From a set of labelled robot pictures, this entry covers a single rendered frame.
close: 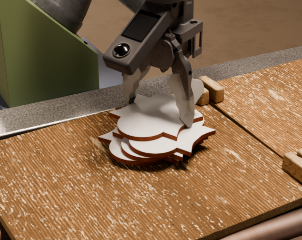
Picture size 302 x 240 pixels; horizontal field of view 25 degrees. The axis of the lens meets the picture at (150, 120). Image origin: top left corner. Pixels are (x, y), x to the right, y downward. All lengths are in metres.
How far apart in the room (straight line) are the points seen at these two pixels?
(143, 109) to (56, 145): 0.15
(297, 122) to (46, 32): 0.48
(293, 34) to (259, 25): 0.21
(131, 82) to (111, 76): 0.35
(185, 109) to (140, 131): 0.07
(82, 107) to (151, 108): 0.18
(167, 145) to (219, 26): 2.93
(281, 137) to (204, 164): 0.14
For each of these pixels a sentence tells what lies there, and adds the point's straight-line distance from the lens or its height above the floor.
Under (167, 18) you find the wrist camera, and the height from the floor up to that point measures 1.14.
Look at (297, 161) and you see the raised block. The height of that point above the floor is 0.96.
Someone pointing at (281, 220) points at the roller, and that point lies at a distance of 0.96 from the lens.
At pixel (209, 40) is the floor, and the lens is 3.73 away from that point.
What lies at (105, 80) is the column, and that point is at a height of 0.87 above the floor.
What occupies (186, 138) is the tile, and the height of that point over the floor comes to 0.97.
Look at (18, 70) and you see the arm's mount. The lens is 1.29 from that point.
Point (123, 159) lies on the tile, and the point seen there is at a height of 0.95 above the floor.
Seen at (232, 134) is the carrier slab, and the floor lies 0.94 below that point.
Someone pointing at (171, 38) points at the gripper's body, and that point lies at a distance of 0.98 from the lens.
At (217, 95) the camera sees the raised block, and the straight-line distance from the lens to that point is 1.17.
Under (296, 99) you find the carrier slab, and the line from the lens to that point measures 1.21.
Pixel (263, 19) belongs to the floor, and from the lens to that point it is 4.03.
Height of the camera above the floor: 1.51
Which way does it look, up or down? 30 degrees down
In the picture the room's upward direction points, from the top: straight up
